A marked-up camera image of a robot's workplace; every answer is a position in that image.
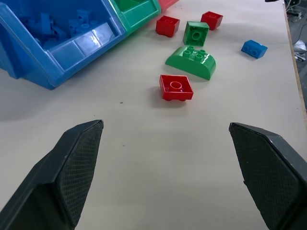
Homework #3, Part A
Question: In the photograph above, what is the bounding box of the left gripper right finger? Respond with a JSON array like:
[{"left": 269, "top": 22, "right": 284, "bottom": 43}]
[{"left": 228, "top": 122, "right": 307, "bottom": 230}]

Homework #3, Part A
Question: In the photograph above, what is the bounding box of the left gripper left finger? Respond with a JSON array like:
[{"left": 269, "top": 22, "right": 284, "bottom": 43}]
[{"left": 0, "top": 119, "right": 105, "bottom": 230}]

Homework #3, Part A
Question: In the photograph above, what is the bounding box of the red square toy brick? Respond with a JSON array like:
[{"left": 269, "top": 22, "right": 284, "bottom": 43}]
[
  {"left": 155, "top": 15, "right": 181, "bottom": 38},
  {"left": 159, "top": 74, "right": 194, "bottom": 103},
  {"left": 201, "top": 11, "right": 224, "bottom": 31}
]

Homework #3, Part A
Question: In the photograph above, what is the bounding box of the blue small toy brick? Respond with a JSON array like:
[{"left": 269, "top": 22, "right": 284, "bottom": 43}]
[{"left": 241, "top": 39, "right": 269, "bottom": 59}]

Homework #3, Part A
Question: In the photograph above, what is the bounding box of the green curved toy brick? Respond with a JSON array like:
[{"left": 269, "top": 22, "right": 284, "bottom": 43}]
[{"left": 165, "top": 45, "right": 217, "bottom": 81}]

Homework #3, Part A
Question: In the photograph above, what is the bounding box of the green square toy brick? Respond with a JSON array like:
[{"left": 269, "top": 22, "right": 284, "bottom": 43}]
[{"left": 183, "top": 21, "right": 210, "bottom": 47}]

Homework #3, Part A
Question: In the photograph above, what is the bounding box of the blue plastic storage bin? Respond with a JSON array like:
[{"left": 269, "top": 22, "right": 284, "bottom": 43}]
[{"left": 0, "top": 0, "right": 127, "bottom": 91}]

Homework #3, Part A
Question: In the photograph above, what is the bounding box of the crumpled clear plastic wrap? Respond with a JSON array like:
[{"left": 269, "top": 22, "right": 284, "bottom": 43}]
[{"left": 294, "top": 40, "right": 307, "bottom": 52}]

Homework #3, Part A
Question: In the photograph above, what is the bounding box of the green plastic storage bin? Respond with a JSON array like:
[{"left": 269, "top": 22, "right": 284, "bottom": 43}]
[{"left": 107, "top": 0, "right": 162, "bottom": 36}]

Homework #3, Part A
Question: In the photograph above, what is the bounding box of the red plastic storage bin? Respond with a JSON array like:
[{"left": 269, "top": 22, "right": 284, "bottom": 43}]
[{"left": 157, "top": 0, "right": 180, "bottom": 10}]

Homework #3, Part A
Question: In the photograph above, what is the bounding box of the white cables bundle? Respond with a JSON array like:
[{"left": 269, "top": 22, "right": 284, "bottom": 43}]
[{"left": 285, "top": 0, "right": 307, "bottom": 23}]

